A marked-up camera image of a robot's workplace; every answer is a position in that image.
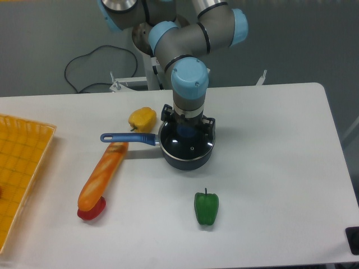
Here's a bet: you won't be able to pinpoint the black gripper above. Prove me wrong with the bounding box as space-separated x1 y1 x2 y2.
160 104 215 135

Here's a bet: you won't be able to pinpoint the glass lid blue knob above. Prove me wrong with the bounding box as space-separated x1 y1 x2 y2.
159 121 215 161

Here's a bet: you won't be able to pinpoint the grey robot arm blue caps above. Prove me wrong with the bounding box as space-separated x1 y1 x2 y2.
99 1 248 128

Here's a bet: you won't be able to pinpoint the yellow bell pepper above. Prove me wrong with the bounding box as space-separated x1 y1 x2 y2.
128 107 157 133

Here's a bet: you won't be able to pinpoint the green bell pepper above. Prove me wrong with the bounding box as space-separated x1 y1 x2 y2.
194 188 219 226

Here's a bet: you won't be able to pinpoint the orange baguette bread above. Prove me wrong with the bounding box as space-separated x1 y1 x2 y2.
77 142 128 211

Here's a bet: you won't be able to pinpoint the red bell pepper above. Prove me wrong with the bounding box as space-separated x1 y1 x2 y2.
77 197 107 221

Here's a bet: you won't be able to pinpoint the yellow woven basket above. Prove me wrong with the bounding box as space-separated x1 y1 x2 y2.
1 114 57 252

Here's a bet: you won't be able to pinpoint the black object at table edge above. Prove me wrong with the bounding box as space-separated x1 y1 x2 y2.
345 226 359 256

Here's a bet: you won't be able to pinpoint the dark blue saucepan blue handle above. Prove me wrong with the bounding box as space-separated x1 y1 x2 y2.
100 117 215 170

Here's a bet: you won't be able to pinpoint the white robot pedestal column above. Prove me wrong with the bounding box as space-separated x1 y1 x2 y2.
131 22 174 91

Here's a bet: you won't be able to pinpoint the white metal base frame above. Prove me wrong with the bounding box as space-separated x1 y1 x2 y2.
109 69 268 92

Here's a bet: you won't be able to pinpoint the black cable on floor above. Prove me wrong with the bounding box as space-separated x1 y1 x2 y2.
64 45 139 94

